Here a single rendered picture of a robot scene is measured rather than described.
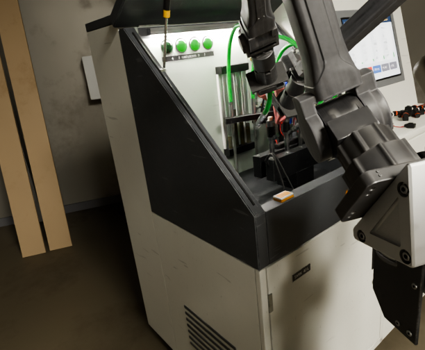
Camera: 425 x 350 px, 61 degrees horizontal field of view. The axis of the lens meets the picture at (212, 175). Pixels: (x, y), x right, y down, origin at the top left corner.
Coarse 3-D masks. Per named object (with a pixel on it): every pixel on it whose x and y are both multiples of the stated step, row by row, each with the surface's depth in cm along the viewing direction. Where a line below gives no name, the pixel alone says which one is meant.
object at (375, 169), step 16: (368, 128) 42; (384, 128) 43; (352, 144) 43; (368, 144) 41; (384, 144) 40; (400, 144) 40; (352, 160) 41; (368, 160) 40; (384, 160) 39; (400, 160) 39; (416, 160) 38; (352, 176) 42; (368, 176) 37; (384, 176) 37; (352, 192) 39; (368, 192) 38; (336, 208) 43; (352, 208) 40; (368, 208) 42
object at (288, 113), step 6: (282, 96) 110; (288, 96) 107; (276, 102) 113; (282, 102) 111; (288, 102) 109; (282, 108) 111; (288, 108) 111; (294, 108) 112; (288, 114) 110; (294, 114) 111
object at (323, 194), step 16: (320, 176) 111; (336, 176) 109; (304, 192) 100; (320, 192) 105; (336, 192) 110; (272, 208) 93; (288, 208) 97; (304, 208) 102; (320, 208) 107; (272, 224) 94; (288, 224) 98; (304, 224) 103; (320, 224) 108; (272, 240) 95; (288, 240) 100; (304, 240) 105; (272, 256) 97
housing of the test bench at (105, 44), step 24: (96, 24) 129; (168, 24) 128; (96, 48) 135; (120, 48) 119; (96, 72) 141; (120, 72) 125; (120, 96) 130; (120, 120) 136; (120, 144) 143; (120, 168) 151; (144, 192) 138; (144, 216) 145; (144, 240) 153; (144, 264) 162; (144, 288) 171; (168, 312) 156; (168, 336) 165
